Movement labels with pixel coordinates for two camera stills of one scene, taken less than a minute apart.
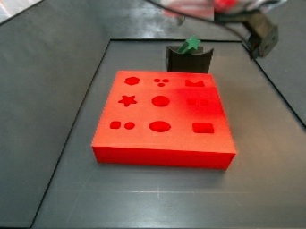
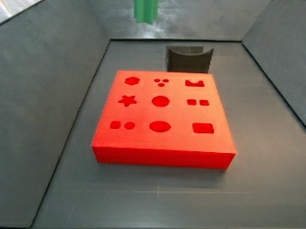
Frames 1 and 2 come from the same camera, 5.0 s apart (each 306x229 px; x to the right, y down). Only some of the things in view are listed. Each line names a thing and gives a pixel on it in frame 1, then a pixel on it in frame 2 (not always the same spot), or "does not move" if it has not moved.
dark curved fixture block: x=194 y=61 does not move
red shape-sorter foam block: x=163 y=120 does not move
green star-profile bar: x=188 y=44 -> x=146 y=11
